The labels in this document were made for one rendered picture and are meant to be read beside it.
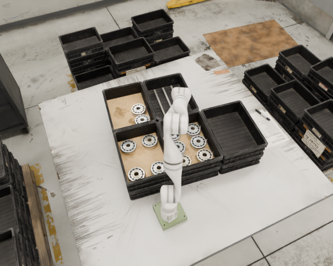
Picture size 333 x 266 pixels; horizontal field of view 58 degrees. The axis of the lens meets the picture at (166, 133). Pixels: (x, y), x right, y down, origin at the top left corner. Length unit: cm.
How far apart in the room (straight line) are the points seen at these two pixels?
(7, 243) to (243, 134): 170
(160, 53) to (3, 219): 216
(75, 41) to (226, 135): 210
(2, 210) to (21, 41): 272
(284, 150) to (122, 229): 121
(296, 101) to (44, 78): 282
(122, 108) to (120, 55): 110
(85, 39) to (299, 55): 230
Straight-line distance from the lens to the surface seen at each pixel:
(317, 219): 290
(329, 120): 287
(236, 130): 210
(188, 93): 156
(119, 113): 218
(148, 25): 362
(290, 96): 310
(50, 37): 460
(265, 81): 335
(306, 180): 217
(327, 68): 334
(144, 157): 193
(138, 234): 186
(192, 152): 195
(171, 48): 345
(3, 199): 260
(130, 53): 323
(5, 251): 229
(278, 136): 231
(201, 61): 276
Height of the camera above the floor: 245
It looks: 53 degrees down
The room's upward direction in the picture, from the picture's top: 2 degrees counter-clockwise
